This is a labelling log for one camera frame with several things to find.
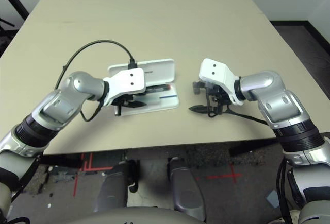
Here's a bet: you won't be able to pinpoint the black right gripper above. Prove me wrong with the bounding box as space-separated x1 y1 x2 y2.
188 80 232 118

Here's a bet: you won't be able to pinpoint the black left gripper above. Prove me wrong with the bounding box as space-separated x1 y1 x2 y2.
112 94 148 117

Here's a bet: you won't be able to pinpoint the red and black marker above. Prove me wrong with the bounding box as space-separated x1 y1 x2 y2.
145 84 173 93

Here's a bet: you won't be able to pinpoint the white plastic pencil case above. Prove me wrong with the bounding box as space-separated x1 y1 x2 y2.
107 58 180 117

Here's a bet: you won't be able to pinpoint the grey robot left leg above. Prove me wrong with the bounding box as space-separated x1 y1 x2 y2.
94 160 141 213

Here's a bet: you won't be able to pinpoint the grey robot leg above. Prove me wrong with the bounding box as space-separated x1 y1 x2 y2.
94 160 141 213
167 157 207 222

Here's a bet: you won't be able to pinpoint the grey robot right leg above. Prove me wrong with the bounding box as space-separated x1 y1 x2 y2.
167 157 207 222

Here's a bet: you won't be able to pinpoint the grey robot torso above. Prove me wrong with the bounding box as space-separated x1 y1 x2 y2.
72 206 204 224

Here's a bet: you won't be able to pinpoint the black tripod stand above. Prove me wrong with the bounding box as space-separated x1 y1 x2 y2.
0 18 16 38

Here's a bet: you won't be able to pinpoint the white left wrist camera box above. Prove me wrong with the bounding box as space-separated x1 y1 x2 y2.
103 68 146 106

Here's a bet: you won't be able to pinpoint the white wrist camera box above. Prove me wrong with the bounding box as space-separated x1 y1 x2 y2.
103 68 146 106
199 58 244 106

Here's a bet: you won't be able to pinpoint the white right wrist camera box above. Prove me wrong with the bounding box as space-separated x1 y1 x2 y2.
199 58 244 106

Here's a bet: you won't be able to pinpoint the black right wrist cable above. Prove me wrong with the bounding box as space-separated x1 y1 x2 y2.
208 108 294 224

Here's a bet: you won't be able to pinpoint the wooden side table black frame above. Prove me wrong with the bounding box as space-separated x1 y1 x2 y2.
0 0 29 21

